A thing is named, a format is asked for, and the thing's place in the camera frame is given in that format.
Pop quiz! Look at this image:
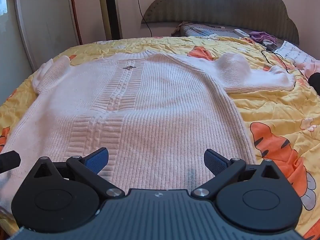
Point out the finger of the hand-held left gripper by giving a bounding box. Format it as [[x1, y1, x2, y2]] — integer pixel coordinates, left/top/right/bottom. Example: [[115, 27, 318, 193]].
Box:
[[0, 151, 21, 173]]

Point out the white printed cloth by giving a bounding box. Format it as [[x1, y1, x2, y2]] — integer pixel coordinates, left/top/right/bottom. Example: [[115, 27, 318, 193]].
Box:
[[274, 40, 317, 65]]

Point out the black wall cable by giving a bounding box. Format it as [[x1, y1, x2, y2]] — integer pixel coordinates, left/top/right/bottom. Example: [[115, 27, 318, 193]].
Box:
[[134, 0, 152, 37]]

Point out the pink cloth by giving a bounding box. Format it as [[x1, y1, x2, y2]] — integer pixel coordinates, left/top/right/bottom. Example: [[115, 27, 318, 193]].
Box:
[[295, 59, 320, 78]]

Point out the black round object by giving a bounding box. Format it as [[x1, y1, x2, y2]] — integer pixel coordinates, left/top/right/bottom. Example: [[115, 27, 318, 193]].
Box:
[[308, 72, 320, 94]]

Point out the black cable on bed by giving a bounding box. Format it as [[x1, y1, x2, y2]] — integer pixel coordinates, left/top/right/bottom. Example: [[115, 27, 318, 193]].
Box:
[[261, 44, 304, 77]]

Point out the yellow carrot print blanket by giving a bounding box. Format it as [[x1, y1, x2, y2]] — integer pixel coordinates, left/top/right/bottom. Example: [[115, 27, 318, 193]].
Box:
[[0, 36, 320, 240]]

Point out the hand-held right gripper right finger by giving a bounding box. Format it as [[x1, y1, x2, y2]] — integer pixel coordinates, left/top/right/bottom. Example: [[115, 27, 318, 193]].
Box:
[[191, 149, 284, 202]]

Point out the white flower print wardrobe door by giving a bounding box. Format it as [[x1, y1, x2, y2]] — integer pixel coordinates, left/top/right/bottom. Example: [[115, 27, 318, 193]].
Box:
[[12, 0, 83, 72]]

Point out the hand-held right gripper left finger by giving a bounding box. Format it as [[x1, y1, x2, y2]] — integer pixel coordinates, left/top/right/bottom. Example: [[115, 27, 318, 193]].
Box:
[[30, 148, 125, 201]]

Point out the pale pink knit sweater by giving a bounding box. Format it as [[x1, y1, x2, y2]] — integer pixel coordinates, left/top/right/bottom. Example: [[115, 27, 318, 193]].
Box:
[[0, 50, 297, 214]]

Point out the purple cloth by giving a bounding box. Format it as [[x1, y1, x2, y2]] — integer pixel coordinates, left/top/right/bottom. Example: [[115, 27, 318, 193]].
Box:
[[249, 31, 277, 44]]

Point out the brown scalloped headboard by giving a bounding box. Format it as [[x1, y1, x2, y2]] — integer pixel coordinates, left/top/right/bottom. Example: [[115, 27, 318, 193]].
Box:
[[141, 0, 300, 46]]

